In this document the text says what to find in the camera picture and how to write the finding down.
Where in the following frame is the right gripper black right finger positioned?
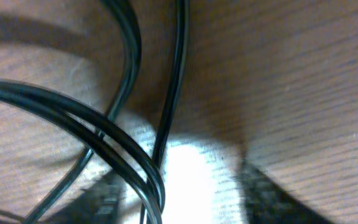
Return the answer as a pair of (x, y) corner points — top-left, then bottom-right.
(238, 159), (333, 224)

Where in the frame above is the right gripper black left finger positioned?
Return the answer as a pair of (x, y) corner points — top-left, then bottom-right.
(45, 170), (122, 224)

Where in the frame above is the black usb cable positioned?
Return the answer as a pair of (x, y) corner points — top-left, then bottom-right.
(0, 0), (190, 224)

